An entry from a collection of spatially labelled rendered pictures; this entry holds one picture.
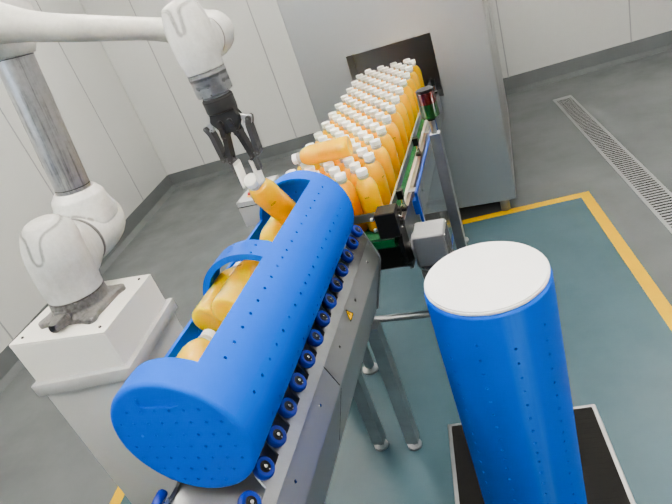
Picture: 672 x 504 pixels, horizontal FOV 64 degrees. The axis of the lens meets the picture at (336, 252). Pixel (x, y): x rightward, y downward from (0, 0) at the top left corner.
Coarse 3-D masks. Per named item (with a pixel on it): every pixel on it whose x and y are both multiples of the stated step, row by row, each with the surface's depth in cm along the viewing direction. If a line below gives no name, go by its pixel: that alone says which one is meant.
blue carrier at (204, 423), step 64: (320, 192) 152; (256, 256) 123; (320, 256) 135; (192, 320) 128; (256, 320) 107; (128, 384) 94; (192, 384) 91; (256, 384) 99; (128, 448) 103; (192, 448) 98; (256, 448) 96
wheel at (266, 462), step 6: (264, 456) 104; (258, 462) 103; (264, 462) 104; (270, 462) 104; (258, 468) 102; (264, 468) 103; (270, 468) 103; (258, 474) 102; (264, 474) 102; (270, 474) 103; (264, 480) 102
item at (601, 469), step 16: (576, 416) 187; (592, 416) 185; (448, 432) 199; (592, 432) 180; (464, 448) 190; (592, 448) 175; (608, 448) 173; (464, 464) 185; (592, 464) 170; (608, 464) 169; (464, 480) 180; (592, 480) 166; (608, 480) 165; (624, 480) 163; (464, 496) 175; (480, 496) 173; (592, 496) 162; (608, 496) 160; (624, 496) 159
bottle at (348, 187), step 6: (342, 180) 180; (348, 180) 182; (342, 186) 180; (348, 186) 180; (348, 192) 180; (354, 192) 181; (354, 198) 182; (354, 204) 182; (354, 210) 183; (360, 210) 185; (366, 228) 188
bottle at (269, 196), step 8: (264, 184) 138; (272, 184) 140; (256, 192) 138; (264, 192) 138; (272, 192) 140; (280, 192) 143; (256, 200) 140; (264, 200) 140; (272, 200) 141; (280, 200) 143; (288, 200) 147; (264, 208) 143; (272, 208) 143; (280, 208) 145; (288, 208) 147; (272, 216) 148; (280, 216) 148
